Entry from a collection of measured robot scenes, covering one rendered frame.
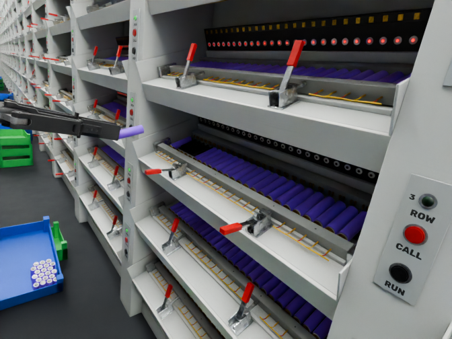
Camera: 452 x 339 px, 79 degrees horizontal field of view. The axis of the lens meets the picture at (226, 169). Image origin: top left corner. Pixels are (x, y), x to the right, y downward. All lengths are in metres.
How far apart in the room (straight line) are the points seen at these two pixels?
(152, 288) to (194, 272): 0.28
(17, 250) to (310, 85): 1.19
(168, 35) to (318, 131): 0.55
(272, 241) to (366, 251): 0.15
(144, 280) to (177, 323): 0.19
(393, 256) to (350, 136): 0.13
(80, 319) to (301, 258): 0.84
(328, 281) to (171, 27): 0.68
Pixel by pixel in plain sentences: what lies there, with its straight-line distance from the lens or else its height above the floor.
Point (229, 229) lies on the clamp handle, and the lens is 0.41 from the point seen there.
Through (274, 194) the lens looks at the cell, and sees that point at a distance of 0.51.
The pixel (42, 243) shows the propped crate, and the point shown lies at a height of 0.08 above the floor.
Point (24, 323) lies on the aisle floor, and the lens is 1.15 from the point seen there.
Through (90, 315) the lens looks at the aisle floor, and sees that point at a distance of 1.12.
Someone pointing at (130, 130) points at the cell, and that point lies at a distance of 0.60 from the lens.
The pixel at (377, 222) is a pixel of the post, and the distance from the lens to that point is 0.33.
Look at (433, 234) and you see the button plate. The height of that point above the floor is 0.68.
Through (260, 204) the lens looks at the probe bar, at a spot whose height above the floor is 0.59.
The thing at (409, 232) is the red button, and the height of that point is 0.68.
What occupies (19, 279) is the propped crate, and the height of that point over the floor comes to 0.04.
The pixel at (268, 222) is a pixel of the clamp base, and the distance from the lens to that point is 0.47.
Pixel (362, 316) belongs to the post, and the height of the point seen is 0.56.
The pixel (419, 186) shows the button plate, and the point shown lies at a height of 0.72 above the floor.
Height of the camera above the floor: 0.78
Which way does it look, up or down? 17 degrees down
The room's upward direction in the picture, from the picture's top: 8 degrees clockwise
